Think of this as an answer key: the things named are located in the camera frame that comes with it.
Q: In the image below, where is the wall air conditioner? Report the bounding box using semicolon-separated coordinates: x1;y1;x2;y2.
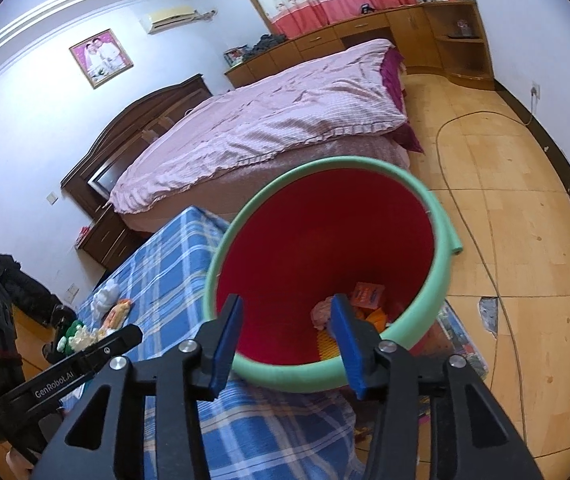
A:
140;5;201;36

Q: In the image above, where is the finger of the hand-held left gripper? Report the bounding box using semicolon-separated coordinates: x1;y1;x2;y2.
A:
77;324;144;376

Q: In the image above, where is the purple cloth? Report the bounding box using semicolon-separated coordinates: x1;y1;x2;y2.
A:
380;47;425;155

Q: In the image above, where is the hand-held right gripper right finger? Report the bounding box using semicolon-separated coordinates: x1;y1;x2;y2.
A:
329;294;546;480

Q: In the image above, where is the low wooden cabinet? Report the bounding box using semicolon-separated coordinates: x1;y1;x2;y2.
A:
224;2;438;88

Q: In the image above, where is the red bucket with green rim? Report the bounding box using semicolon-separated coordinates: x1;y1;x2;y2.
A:
204;156;465;390

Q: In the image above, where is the dark clothes pile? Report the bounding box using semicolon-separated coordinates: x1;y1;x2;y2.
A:
242;34;286;61

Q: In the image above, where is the blue plaid blanket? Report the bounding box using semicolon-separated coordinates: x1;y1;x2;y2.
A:
60;205;361;480

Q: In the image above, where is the dark wooden nightstand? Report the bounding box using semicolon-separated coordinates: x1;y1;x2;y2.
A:
76;205;138;268

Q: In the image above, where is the white tissue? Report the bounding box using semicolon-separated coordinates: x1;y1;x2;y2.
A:
92;282;120;318
72;327;100;351

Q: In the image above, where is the wooden corner shelf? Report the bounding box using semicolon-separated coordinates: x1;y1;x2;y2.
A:
422;0;496;92

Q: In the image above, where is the framed wedding photo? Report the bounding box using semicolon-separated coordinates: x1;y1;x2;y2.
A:
69;28;134;90

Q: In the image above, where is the thin floor cable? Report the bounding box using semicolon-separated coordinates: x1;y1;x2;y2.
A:
435;91;538;456

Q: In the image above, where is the brown bed base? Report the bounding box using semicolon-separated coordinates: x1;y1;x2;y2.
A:
125;135;411;233

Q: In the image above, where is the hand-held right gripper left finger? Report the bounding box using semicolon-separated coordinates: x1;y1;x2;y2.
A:
40;294;245;480

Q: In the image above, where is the white plastic wrapper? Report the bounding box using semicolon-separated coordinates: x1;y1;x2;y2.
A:
311;297;336;328

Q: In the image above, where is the dark wooden headboard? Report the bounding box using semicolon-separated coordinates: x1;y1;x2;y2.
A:
61;74;213;211

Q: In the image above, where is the bed with pink cover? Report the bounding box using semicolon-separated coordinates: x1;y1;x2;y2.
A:
110;38;410;216

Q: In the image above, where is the orange cardboard box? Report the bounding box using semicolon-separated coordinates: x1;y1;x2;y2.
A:
352;282;385;309

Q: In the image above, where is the black jacket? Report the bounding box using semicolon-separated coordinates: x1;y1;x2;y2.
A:
0;254;63;323

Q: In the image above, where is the green plush toy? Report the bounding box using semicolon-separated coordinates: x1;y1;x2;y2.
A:
56;319;86;354

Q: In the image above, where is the black dumbbell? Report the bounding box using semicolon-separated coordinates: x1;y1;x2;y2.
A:
41;304;78;365

